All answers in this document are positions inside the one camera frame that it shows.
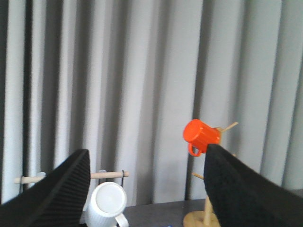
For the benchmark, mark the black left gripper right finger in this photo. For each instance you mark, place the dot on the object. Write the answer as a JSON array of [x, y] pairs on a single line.
[[243, 198]]

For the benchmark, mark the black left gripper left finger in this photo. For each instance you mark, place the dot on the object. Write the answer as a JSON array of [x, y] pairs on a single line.
[[17, 213]]

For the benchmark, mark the wooden mug tree stand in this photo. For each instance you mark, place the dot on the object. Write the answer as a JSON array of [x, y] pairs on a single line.
[[207, 217]]

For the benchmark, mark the white ribbed mug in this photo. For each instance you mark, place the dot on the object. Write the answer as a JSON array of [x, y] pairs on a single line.
[[106, 206]]

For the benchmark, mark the orange enamel mug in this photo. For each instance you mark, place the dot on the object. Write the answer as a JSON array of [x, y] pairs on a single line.
[[199, 135]]

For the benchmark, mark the grey pleated curtain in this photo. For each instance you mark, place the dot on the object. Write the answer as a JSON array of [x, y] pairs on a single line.
[[122, 78]]

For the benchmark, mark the black wire mug rack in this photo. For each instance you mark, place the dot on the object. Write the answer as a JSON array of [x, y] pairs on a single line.
[[106, 176]]

